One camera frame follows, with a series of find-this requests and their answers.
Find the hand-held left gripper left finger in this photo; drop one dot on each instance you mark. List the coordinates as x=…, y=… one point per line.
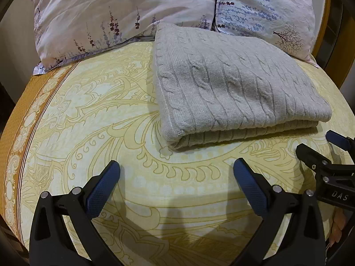
x=100, y=191

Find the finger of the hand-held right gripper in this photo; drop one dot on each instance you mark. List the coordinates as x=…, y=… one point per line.
x=312, y=155
x=337, y=140

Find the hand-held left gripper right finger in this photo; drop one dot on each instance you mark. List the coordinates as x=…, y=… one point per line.
x=249, y=184

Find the person's right hand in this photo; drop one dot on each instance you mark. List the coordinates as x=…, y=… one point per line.
x=337, y=225

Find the yellow patterned bed sheet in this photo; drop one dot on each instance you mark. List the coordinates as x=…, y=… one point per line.
x=138, y=177

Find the wooden bed headboard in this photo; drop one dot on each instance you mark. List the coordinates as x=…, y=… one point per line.
x=323, y=25

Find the white blue-floral pillow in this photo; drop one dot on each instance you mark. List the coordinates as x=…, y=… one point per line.
x=263, y=11

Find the pale pink floral pillow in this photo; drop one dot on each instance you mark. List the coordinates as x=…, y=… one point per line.
x=111, y=13

